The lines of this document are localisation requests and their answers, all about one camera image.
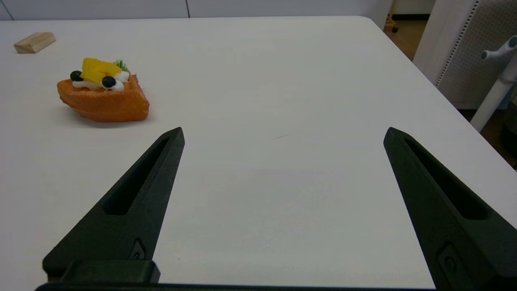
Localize small wooden block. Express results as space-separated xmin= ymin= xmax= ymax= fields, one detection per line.
xmin=14 ymin=32 xmax=57 ymax=54

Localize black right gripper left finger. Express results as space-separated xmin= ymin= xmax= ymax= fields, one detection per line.
xmin=42 ymin=127 xmax=185 ymax=280

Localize white perforated pegboard panel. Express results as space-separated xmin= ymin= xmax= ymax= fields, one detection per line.
xmin=413 ymin=0 xmax=517 ymax=110

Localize white metal stand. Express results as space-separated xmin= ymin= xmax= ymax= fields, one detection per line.
xmin=471 ymin=36 xmax=517 ymax=133

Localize orange toy cake with fruit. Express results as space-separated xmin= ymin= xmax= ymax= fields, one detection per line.
xmin=57 ymin=58 xmax=150 ymax=123

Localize wooden furniture leg with caster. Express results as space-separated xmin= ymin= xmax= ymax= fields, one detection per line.
xmin=384 ymin=0 xmax=400 ymax=34

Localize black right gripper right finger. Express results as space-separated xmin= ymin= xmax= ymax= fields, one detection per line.
xmin=384 ymin=127 xmax=517 ymax=291

